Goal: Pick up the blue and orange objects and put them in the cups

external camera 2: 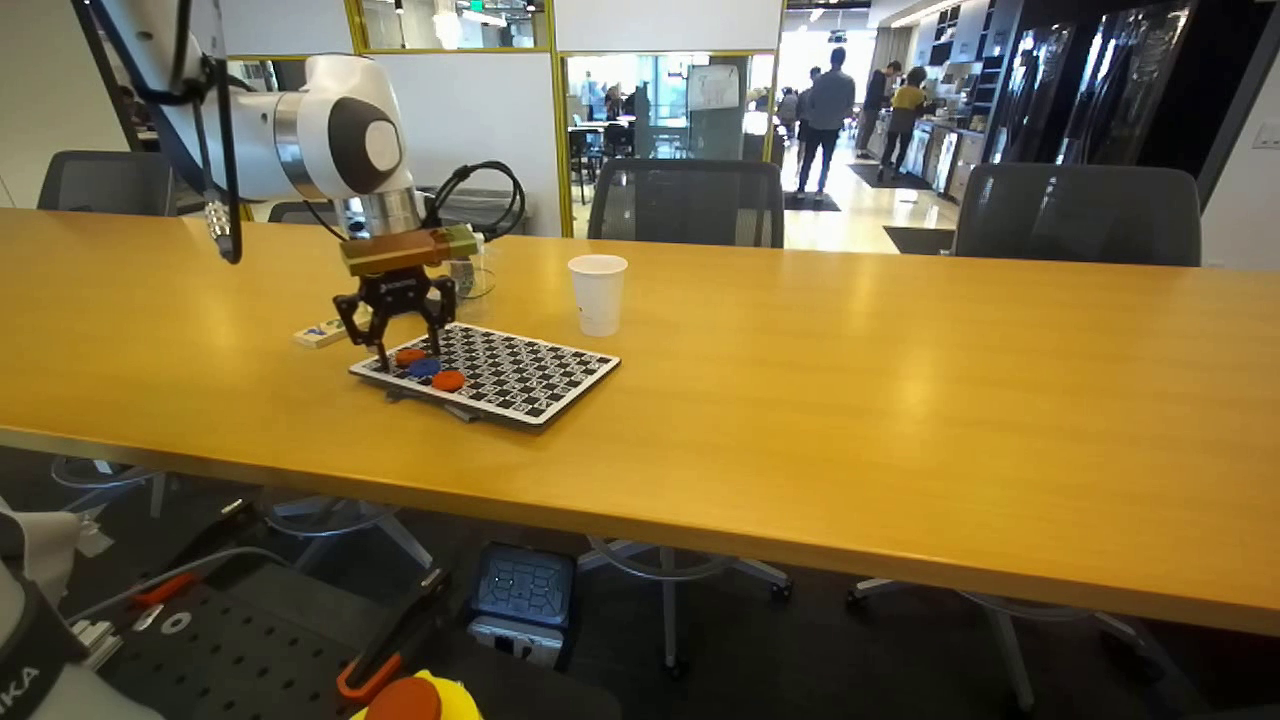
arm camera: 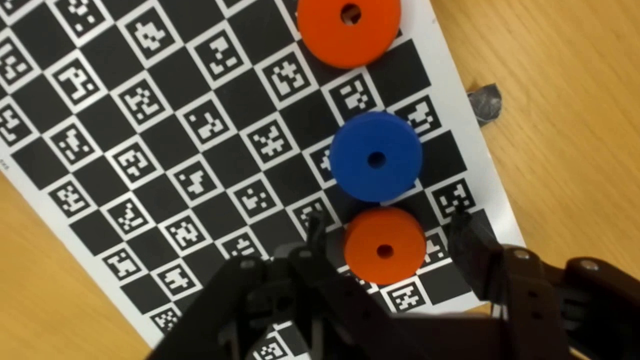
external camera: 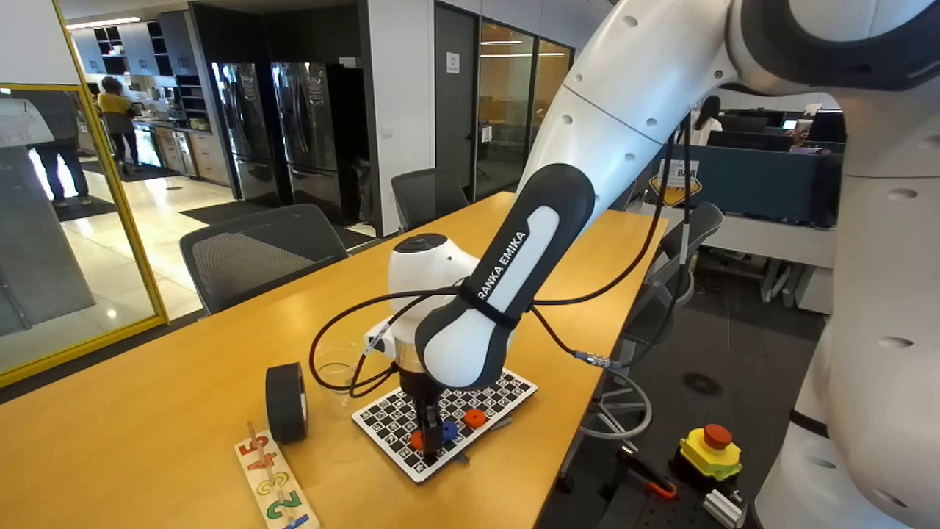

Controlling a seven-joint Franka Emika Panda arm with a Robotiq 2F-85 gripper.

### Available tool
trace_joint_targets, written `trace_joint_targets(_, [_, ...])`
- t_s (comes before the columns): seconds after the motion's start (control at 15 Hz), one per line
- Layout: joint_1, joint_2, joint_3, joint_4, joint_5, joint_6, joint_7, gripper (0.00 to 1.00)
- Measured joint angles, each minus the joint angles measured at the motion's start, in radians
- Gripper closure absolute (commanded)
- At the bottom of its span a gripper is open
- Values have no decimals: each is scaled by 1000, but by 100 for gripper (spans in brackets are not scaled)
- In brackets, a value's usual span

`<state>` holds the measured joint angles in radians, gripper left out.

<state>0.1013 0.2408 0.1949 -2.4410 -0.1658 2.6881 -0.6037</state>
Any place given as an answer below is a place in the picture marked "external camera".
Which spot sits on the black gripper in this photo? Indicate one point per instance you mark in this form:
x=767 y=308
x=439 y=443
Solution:
x=420 y=393

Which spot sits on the blue disc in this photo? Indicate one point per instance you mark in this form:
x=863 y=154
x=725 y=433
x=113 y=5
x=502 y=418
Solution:
x=451 y=429

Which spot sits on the orange disc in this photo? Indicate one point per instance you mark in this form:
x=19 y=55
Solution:
x=415 y=443
x=474 y=418

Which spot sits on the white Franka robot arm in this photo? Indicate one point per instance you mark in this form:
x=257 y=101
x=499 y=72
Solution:
x=606 y=97

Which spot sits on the clear glass cup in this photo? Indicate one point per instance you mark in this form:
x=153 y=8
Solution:
x=336 y=377

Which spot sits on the black tape roll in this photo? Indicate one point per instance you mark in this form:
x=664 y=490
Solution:
x=282 y=401

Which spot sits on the wooden number puzzle strip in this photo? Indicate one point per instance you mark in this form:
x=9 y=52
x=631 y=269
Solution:
x=274 y=485

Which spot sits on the gray mesh office chair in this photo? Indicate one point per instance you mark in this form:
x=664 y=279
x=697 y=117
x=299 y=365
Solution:
x=258 y=249
x=426 y=194

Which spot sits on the black orange clamp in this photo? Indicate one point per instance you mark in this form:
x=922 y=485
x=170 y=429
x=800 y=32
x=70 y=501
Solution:
x=652 y=485

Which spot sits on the round floor outlet cover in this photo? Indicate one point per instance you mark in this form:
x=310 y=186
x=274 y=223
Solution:
x=700 y=382

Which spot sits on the yellow red emergency stop button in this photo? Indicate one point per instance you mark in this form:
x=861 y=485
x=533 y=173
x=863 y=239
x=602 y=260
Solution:
x=711 y=454

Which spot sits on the black office chair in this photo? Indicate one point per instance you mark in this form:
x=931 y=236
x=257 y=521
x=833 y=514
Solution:
x=677 y=269

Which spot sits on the dark floor mat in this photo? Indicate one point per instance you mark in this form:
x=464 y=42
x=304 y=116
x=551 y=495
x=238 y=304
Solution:
x=223 y=208
x=85 y=205

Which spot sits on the black glass door refrigerators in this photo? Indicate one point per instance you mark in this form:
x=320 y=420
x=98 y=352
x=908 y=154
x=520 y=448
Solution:
x=294 y=126

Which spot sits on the white kitchen counter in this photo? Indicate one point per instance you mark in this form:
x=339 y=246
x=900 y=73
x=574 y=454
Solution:
x=200 y=157

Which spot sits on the white paper door sign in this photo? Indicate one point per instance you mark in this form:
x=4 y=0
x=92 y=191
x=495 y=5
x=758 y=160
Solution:
x=452 y=63

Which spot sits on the white office desk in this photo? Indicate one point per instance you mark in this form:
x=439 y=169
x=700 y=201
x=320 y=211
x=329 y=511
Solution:
x=772 y=239

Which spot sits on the yellow framed glass partition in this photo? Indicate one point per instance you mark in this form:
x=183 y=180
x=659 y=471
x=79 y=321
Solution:
x=60 y=283

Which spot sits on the person with black hair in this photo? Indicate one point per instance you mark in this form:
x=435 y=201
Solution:
x=705 y=122

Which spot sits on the blue office desk divider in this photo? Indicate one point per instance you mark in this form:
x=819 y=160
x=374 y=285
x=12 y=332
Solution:
x=764 y=180

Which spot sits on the person in yellow shirt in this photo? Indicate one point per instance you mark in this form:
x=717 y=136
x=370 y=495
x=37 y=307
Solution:
x=116 y=117

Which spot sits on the person in dark clothes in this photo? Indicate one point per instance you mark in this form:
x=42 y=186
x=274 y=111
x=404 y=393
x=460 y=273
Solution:
x=60 y=126

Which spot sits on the silver metal bracket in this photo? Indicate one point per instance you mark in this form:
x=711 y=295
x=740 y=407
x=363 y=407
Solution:
x=724 y=505

